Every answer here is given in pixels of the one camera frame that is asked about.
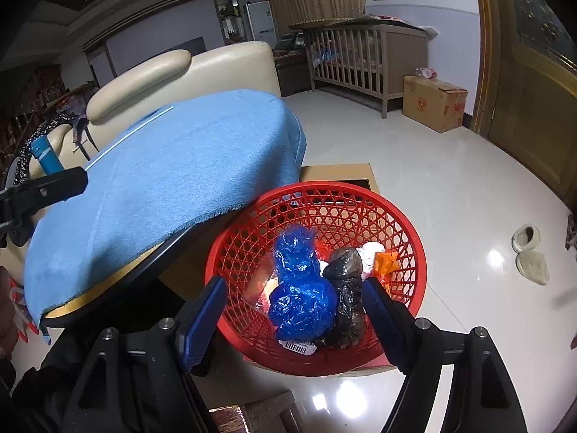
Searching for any black plastic bag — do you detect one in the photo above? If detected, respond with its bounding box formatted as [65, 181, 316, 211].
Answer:
[316, 248, 367, 349]

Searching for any wooden door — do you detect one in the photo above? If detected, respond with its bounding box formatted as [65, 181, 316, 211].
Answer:
[469, 0, 577, 208]

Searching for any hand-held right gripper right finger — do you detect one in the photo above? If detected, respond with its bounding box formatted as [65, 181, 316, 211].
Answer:
[362, 276, 528, 433]

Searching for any black television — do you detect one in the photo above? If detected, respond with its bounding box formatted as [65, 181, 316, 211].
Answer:
[162, 36, 208, 57]

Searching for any orange wrapper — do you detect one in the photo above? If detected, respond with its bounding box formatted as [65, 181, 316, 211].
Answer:
[374, 252, 400, 283]

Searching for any red plastic basket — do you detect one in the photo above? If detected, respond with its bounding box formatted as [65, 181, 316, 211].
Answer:
[205, 183, 427, 377]

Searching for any white paper ball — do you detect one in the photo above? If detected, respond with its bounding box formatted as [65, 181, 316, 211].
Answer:
[358, 241, 384, 278]

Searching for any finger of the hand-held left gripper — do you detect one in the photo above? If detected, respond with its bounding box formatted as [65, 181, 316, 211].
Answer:
[0, 167, 88, 235]

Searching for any beige slipper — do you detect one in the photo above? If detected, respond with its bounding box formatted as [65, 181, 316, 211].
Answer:
[515, 253, 551, 286]
[511, 224, 542, 253]

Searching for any wall shelf unit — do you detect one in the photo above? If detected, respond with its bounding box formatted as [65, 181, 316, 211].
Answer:
[214, 0, 248, 46]

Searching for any dark patterned cloth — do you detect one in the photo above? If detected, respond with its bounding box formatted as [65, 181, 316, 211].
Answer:
[6, 115, 75, 185]

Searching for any white standing air conditioner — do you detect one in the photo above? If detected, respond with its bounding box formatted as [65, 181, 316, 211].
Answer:
[244, 1, 277, 42]

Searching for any wooden crib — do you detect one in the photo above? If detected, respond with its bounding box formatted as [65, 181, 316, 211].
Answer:
[288, 14, 436, 119]

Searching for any purple bag strap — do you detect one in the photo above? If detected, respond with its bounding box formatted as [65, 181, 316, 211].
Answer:
[67, 115, 100, 161]

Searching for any red printed cardboard box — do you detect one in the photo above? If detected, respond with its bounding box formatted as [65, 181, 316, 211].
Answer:
[402, 74, 468, 134]

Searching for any blue water bottle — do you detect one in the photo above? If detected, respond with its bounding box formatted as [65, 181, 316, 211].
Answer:
[29, 136, 64, 176]

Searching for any dark brown cabinet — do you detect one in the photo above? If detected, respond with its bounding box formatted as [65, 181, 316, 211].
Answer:
[273, 34, 316, 97]

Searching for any blue table cloth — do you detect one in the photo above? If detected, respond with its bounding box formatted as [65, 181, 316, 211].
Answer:
[22, 90, 307, 332]

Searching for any beige leather sofa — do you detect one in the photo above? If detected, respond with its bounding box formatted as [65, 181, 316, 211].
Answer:
[27, 40, 282, 176]

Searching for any large plain cardboard box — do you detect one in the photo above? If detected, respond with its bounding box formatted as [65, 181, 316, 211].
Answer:
[160, 162, 393, 377]

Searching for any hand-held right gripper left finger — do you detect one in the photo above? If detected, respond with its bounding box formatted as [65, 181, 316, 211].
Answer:
[61, 275, 228, 433]

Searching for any dark wooden lattice rack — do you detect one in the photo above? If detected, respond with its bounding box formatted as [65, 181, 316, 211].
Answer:
[0, 65, 64, 154]

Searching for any blue plastic bag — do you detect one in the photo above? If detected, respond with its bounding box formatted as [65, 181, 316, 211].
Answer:
[268, 224, 339, 340]

